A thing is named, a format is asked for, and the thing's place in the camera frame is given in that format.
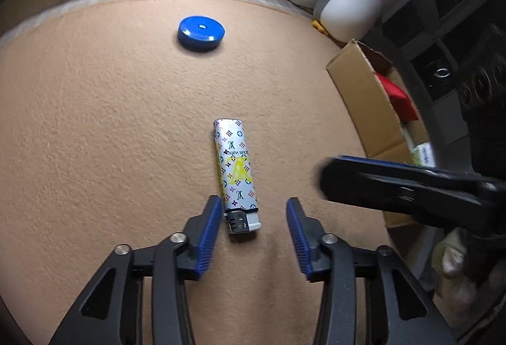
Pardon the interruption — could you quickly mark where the blue round tin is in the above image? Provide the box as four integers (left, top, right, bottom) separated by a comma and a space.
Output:
178, 15, 225, 52

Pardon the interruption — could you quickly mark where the green and white packet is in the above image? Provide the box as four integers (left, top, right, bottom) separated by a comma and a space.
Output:
411, 143, 434, 168

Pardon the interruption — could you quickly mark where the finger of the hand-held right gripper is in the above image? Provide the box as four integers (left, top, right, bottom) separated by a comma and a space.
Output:
319, 170, 484, 218
325, 156, 476, 180

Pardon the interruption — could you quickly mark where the dark fuzzy cloth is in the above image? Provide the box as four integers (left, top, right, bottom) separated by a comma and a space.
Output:
459, 52, 506, 180

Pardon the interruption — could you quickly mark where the dark shelf rack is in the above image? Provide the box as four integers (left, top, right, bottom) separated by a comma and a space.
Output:
379, 0, 506, 148

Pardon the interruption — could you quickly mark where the red fabric pouch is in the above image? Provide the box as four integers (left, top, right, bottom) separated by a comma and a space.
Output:
375, 72, 420, 121

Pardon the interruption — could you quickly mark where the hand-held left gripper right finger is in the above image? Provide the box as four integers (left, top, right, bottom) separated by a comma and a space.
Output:
286, 197, 459, 345

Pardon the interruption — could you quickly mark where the cardboard box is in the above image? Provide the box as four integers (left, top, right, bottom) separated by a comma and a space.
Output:
326, 39, 437, 229

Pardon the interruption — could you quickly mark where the small penguin plush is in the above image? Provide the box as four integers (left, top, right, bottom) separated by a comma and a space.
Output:
312, 0, 398, 43

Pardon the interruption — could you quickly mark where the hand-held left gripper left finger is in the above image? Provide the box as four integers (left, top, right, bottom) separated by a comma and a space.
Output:
49, 195, 223, 345

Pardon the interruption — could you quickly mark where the white patterned lighter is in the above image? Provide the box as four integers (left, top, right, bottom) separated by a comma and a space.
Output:
213, 118, 262, 234

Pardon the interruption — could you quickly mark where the pale fluffy cloth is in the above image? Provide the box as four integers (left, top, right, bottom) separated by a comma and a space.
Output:
433, 228, 473, 290

